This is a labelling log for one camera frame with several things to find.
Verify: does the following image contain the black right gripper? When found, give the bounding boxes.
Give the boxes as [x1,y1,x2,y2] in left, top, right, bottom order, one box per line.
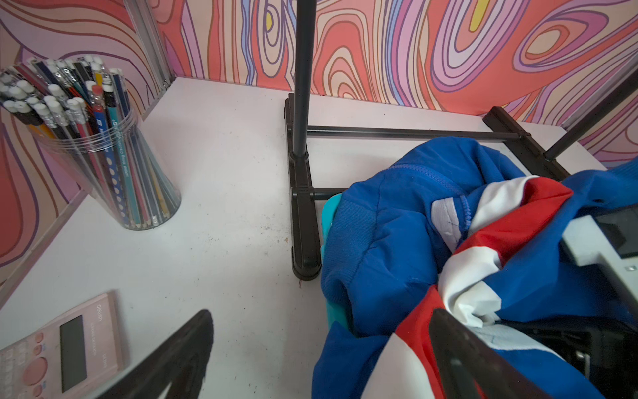
[505,317,637,398]

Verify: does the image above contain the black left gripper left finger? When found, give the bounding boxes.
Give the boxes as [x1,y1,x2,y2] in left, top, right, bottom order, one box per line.
[101,309,214,398]

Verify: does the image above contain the black clothes rack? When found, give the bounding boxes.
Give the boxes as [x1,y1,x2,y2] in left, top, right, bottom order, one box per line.
[284,1,637,281]

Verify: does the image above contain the clear pencil cup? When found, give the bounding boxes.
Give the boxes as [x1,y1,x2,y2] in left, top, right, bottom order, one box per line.
[1,55,181,231]

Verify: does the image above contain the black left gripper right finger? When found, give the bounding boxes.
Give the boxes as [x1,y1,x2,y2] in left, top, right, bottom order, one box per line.
[430,309,549,398]

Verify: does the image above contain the pink calculator on table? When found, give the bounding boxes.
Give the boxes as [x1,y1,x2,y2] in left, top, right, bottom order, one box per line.
[1,292,125,398]

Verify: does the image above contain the blue white red jacket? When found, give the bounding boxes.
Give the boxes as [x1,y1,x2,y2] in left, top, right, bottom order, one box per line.
[312,137,637,398]

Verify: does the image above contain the aluminium frame post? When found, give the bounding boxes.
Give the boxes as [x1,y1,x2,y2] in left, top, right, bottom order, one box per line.
[124,0,175,92]

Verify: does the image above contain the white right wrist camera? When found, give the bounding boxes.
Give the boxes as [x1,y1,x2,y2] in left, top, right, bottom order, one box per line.
[562,204,637,318]

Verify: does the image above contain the teal plastic basket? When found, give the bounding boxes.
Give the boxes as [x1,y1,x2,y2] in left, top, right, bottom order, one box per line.
[321,194,354,332]

